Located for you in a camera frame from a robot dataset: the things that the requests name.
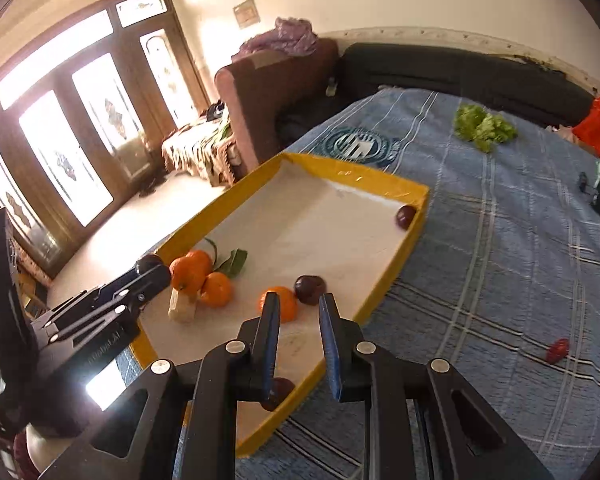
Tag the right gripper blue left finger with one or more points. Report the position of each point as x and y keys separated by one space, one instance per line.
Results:
x=179 y=414

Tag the black sofa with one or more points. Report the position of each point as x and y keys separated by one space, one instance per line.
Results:
x=515 y=85

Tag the red strawberry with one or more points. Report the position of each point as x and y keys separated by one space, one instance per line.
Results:
x=557 y=351

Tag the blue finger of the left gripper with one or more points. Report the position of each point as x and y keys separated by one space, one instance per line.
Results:
x=132 y=289
x=113 y=326

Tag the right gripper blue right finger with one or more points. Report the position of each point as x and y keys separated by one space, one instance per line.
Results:
x=419 y=414

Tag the green lettuce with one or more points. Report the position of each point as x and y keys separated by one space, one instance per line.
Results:
x=473 y=124

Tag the blue plaid tablecloth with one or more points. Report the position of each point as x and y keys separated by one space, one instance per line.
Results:
x=508 y=262

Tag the large orange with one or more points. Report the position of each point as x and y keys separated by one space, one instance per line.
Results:
x=288 y=303

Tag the leafy small orange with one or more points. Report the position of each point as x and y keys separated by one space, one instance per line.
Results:
x=231 y=265

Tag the small black device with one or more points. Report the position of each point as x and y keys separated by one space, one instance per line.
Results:
x=583 y=182

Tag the wooden glass doors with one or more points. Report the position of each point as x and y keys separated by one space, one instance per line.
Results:
x=84 y=109

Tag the large dark plum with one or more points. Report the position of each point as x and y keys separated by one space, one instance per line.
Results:
x=281 y=388

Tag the small dark plum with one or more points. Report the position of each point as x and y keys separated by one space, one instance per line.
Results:
x=405 y=216

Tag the purple cloth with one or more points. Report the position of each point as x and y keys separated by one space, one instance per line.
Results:
x=291 y=36

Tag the patterned sofa cover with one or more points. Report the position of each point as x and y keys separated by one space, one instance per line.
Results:
x=207 y=150

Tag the yellow cardboard tray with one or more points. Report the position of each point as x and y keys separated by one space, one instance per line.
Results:
x=297 y=214

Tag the brown armchair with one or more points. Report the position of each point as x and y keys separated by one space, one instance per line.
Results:
x=258 y=86

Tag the small wall plaque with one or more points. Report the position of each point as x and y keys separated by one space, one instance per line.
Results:
x=246 y=14

